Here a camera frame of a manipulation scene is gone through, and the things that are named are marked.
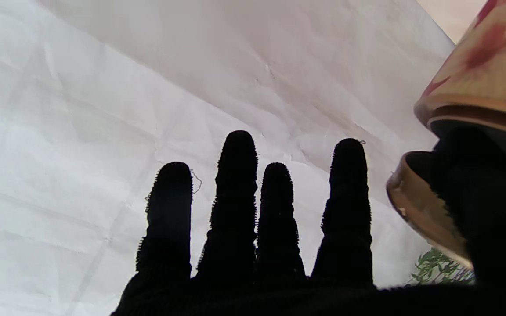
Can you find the red floral tea tin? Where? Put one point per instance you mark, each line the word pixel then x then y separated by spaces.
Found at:
pixel 490 66

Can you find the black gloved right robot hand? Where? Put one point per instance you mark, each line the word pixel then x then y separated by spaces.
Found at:
pixel 477 228

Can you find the green leafy potted plant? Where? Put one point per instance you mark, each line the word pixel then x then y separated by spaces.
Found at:
pixel 442 270

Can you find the white printed backdrop cloth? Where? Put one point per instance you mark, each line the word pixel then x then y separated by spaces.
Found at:
pixel 147 109

